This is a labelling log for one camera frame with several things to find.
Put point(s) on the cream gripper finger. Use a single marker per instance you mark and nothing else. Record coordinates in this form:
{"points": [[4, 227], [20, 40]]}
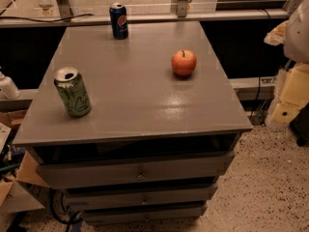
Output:
{"points": [[291, 94]]}

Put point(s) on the red orange apple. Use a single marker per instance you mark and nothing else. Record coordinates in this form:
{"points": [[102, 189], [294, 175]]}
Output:
{"points": [[183, 62]]}

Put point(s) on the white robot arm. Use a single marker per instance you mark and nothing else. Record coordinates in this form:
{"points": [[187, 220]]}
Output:
{"points": [[293, 34]]}

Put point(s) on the blue pepsi can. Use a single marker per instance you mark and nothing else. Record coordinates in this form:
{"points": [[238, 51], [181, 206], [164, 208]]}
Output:
{"points": [[117, 13]]}

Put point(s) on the green soda can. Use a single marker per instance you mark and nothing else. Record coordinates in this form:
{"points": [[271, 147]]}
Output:
{"points": [[71, 88]]}

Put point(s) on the grey drawer cabinet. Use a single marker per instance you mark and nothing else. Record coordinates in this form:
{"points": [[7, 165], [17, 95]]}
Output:
{"points": [[153, 143]]}

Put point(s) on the white plastic bottle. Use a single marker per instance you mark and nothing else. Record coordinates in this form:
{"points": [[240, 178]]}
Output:
{"points": [[8, 87]]}

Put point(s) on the cardboard box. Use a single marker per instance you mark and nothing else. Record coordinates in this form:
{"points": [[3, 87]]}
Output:
{"points": [[21, 188]]}

